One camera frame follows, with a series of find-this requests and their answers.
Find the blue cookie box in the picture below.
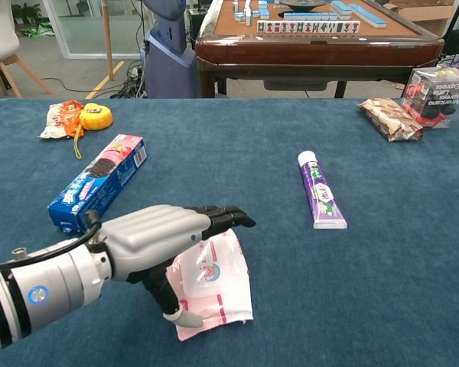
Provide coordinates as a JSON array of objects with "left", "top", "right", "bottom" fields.
[{"left": 47, "top": 133, "right": 148, "bottom": 234}]

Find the orange white snack packet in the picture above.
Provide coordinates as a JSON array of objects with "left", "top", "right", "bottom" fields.
[{"left": 40, "top": 99, "right": 86, "bottom": 140}]

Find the cardboard box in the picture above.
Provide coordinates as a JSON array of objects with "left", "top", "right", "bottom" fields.
[{"left": 386, "top": 0, "right": 458, "bottom": 37}]

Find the beige red patterned snack packet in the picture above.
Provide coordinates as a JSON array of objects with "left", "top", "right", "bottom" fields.
[{"left": 357, "top": 97, "right": 425, "bottom": 142}]

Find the tangle of black cables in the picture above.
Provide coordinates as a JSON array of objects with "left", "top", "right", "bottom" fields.
[{"left": 110, "top": 60, "right": 150, "bottom": 99}]

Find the blue mahjong tile wall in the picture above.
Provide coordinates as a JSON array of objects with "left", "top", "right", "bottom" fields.
[
  {"left": 233, "top": 0, "right": 271, "bottom": 26},
  {"left": 330, "top": 0, "right": 353, "bottom": 16},
  {"left": 282, "top": 11, "right": 340, "bottom": 21},
  {"left": 350, "top": 3, "right": 388, "bottom": 28}
]

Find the pink white wipes pack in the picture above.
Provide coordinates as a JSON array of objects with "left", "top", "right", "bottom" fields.
[{"left": 165, "top": 228, "right": 254, "bottom": 342}]

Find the clear plastic coffee box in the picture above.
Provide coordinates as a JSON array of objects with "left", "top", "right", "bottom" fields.
[{"left": 400, "top": 67, "right": 459, "bottom": 129}]

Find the row of face-up mahjong tiles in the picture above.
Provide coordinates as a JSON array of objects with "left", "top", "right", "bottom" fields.
[{"left": 256, "top": 20, "right": 361, "bottom": 34}]

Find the yellow tape measure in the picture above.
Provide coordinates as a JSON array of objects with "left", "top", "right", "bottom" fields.
[{"left": 73, "top": 102, "right": 114, "bottom": 160}]

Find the white framed glass partition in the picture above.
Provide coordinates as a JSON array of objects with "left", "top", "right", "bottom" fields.
[{"left": 41, "top": 0, "right": 142, "bottom": 60}]

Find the brown mahjong table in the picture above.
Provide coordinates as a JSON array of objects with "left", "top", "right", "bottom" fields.
[{"left": 194, "top": 0, "right": 444, "bottom": 99}]

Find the blue felt table cover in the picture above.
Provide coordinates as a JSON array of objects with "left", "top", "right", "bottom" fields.
[{"left": 0, "top": 97, "right": 459, "bottom": 367}]

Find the wooden legged white chair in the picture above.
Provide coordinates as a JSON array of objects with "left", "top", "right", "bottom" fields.
[{"left": 0, "top": 0, "right": 54, "bottom": 99}]

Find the purple toothpaste tube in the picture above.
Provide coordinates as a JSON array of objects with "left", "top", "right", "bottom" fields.
[{"left": 297, "top": 150, "right": 348, "bottom": 230}]

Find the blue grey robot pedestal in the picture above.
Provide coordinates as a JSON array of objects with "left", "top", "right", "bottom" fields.
[{"left": 139, "top": 0, "right": 200, "bottom": 99}]

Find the green potted plant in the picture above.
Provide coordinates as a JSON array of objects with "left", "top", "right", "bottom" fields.
[{"left": 11, "top": 2, "right": 43, "bottom": 24}]

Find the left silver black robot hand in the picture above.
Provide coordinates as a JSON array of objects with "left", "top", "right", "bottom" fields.
[{"left": 86, "top": 204, "right": 257, "bottom": 329}]

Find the wooden pole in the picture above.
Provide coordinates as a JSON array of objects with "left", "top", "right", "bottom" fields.
[{"left": 101, "top": 0, "right": 115, "bottom": 81}]

